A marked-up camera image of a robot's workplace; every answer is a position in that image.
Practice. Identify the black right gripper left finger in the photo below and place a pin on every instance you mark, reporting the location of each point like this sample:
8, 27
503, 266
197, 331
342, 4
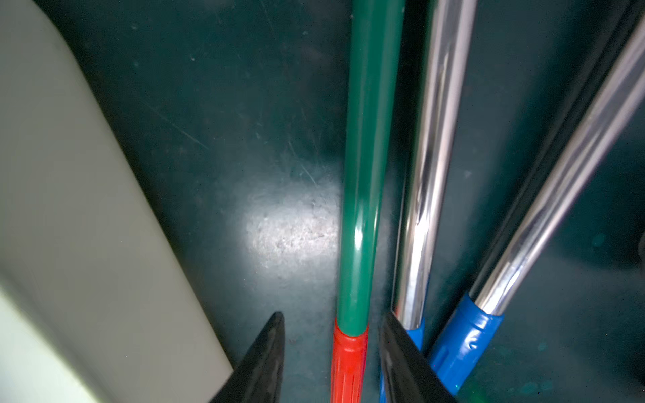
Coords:
258, 378

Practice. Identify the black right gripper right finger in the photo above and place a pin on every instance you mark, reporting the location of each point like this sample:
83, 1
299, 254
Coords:
407, 375

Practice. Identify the white storage tray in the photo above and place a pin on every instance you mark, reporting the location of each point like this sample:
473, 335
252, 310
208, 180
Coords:
95, 306

